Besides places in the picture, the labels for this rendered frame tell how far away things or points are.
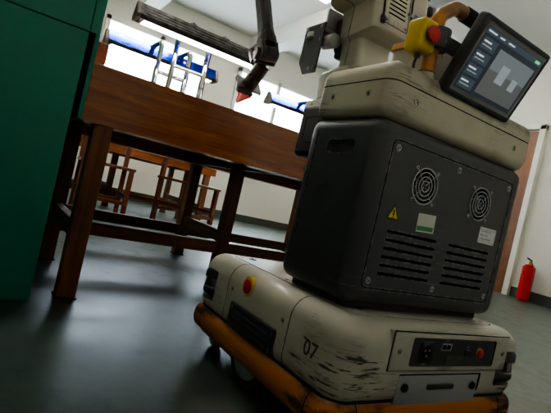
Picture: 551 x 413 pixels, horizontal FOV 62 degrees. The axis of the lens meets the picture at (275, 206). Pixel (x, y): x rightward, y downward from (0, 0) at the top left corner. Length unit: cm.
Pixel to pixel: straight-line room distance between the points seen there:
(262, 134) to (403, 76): 91
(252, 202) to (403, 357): 704
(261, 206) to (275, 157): 620
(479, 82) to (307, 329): 66
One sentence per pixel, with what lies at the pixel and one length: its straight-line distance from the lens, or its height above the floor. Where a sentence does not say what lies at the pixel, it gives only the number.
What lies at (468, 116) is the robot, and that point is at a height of 76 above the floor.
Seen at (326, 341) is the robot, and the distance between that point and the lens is 93.
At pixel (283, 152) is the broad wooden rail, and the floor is 67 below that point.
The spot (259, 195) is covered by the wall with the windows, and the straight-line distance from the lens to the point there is 799.
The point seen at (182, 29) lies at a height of 106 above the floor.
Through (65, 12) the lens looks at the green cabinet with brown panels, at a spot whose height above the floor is 87.
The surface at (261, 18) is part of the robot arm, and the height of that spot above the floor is 111.
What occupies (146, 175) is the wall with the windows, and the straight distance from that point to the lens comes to 719.
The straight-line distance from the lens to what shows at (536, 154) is 641.
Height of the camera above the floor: 46
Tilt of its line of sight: 1 degrees down
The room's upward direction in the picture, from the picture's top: 13 degrees clockwise
